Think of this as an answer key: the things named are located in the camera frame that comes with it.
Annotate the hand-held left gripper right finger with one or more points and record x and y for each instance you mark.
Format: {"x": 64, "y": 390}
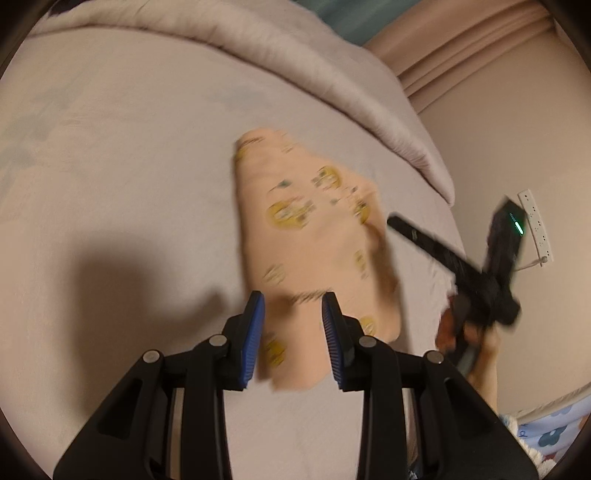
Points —
{"x": 333, "y": 341}

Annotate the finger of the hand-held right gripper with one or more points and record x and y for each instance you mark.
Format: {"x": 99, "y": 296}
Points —
{"x": 425, "y": 244}

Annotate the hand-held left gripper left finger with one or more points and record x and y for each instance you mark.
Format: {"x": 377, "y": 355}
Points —
{"x": 251, "y": 341}

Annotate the peach cartoon print shirt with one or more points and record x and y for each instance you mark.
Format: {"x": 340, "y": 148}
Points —
{"x": 304, "y": 249}

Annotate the person's right forearm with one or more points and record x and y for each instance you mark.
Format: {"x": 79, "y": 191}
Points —
{"x": 485, "y": 387}

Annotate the person's right hand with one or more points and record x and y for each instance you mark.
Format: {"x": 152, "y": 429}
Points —
{"x": 485, "y": 344}

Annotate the white power strip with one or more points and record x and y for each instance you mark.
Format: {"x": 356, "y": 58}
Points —
{"x": 538, "y": 221}

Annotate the floral print cloth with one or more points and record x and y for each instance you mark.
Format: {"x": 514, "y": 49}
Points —
{"x": 549, "y": 438}

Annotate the pink curtain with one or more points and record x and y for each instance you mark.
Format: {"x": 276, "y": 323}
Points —
{"x": 461, "y": 50}

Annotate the teal curtain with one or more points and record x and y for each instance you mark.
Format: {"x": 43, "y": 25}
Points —
{"x": 351, "y": 21}

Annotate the grey folded duvet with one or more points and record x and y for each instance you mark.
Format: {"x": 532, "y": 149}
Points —
{"x": 286, "y": 50}

